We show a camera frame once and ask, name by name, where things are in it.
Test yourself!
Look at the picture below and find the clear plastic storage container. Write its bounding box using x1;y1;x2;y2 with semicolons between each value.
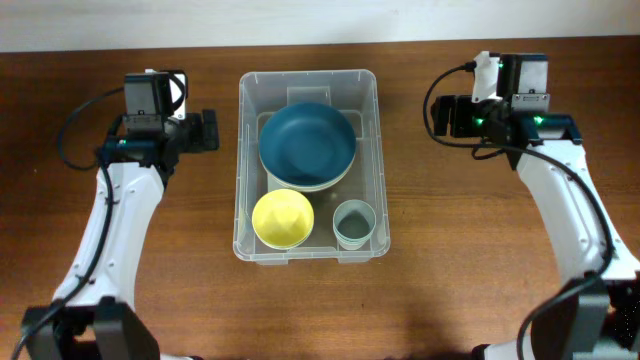
233;70;391;265

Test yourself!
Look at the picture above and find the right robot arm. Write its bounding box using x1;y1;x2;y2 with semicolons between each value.
422;51;639;360

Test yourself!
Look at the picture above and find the beige bowl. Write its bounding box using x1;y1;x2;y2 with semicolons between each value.
260;149;356;188
267;170;349;193

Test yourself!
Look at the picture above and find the blue plastic bowl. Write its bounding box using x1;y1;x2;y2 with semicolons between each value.
258;102;357;187

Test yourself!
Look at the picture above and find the green plastic bowl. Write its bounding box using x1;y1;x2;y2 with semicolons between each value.
254;222;313;250

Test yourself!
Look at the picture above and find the yellow plastic bowl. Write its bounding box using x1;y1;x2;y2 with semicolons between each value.
251;189;315;230

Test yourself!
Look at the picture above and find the cream plastic cup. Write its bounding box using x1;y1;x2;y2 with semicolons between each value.
338;239;367;251

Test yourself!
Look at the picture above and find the grey translucent plastic cup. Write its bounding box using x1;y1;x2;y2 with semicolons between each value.
332;199;377;231

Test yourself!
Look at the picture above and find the green plastic cup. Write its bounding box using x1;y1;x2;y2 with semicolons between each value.
334;227;373;242

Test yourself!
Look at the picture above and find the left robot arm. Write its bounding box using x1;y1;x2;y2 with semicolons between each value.
11;69;220;359

